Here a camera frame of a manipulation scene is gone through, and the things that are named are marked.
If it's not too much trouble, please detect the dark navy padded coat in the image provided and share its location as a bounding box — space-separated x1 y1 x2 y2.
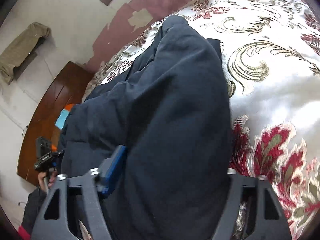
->
59 15 232 239

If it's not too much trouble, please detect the black jacket left forearm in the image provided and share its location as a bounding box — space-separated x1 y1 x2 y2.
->
18 187 47 240

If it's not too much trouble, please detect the person left hand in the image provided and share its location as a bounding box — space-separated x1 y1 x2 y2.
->
37 169 57 193

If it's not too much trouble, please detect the orange blue brown pillow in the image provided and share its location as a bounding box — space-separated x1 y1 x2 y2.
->
55 103 74 130

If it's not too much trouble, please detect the brown wooden headboard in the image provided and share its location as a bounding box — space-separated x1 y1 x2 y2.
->
17 61 93 186

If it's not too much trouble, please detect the olive cloth covered shelf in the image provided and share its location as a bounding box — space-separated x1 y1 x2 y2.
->
1 22 51 85

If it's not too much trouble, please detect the floral white red bedspread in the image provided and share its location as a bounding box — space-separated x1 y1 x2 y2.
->
81 0 320 240

